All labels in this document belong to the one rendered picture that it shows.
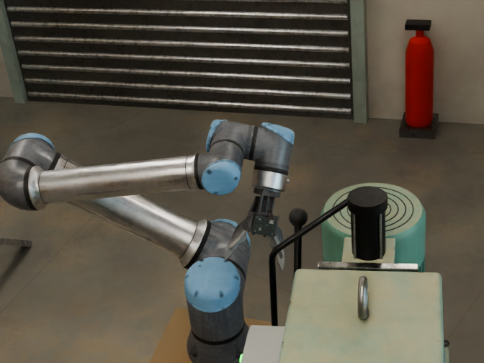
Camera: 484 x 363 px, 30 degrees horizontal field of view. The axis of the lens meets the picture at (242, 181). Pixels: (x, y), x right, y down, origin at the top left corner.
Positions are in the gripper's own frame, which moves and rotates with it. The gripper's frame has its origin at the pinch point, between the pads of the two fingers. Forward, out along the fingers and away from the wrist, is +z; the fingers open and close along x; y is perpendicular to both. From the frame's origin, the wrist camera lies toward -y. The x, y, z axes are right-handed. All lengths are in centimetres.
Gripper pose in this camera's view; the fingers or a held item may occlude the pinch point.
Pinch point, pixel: (253, 266)
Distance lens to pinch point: 236.3
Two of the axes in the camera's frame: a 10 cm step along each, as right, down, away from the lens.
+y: 0.9, -0.2, -10.0
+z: -1.8, 9.8, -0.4
